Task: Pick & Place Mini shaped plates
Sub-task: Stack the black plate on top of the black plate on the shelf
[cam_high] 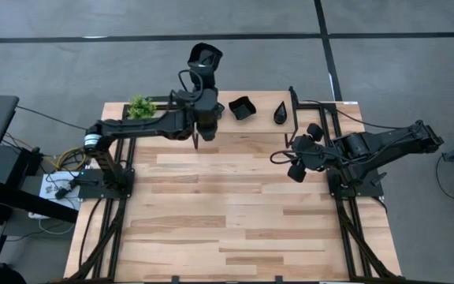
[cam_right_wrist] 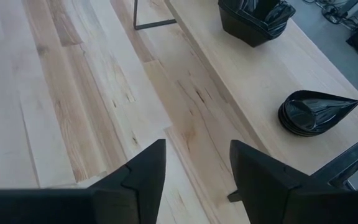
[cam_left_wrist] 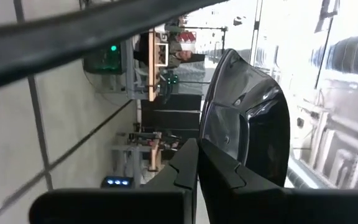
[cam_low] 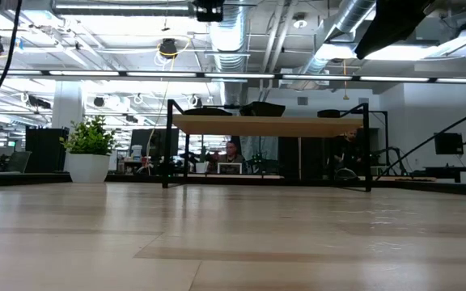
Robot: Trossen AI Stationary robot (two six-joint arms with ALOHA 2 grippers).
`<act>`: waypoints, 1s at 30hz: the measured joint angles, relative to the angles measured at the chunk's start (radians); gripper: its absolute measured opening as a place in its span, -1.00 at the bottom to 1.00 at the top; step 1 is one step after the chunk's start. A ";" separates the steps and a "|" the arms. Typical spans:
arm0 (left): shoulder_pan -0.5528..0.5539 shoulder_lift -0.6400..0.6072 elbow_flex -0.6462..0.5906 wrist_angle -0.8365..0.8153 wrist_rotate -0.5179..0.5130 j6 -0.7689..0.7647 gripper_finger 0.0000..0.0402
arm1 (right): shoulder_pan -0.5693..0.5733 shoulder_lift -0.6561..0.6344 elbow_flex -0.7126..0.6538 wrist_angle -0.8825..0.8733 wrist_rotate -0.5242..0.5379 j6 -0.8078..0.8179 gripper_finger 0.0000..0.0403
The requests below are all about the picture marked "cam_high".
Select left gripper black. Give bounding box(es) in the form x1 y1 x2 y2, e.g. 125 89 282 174
190 70 226 121

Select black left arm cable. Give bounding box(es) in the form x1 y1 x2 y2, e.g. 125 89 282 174
177 69 205 104

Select white paper sheet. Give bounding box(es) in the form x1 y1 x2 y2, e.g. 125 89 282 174
39 170 81 210

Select black square wavy mini plate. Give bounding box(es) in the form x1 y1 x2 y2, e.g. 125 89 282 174
228 95 257 121

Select wooden shelf with black legs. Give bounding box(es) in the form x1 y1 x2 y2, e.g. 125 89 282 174
189 85 299 150

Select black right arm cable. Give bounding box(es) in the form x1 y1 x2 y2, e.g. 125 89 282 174
297 98 407 131
269 148 297 166

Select black computer tower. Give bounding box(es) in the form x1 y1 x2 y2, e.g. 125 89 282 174
0 144 43 187

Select green plant in white pot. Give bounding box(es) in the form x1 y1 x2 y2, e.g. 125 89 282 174
126 93 159 121

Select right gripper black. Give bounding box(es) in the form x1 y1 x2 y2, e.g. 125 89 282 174
288 124 330 184

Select black teardrop mini plate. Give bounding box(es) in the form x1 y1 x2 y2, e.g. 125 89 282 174
273 100 288 125

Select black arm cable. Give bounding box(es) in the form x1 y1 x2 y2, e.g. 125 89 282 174
269 148 297 166
177 69 205 104
297 98 407 131

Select black leaf-shaped mini plate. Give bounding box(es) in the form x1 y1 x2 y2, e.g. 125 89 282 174
187 42 224 80

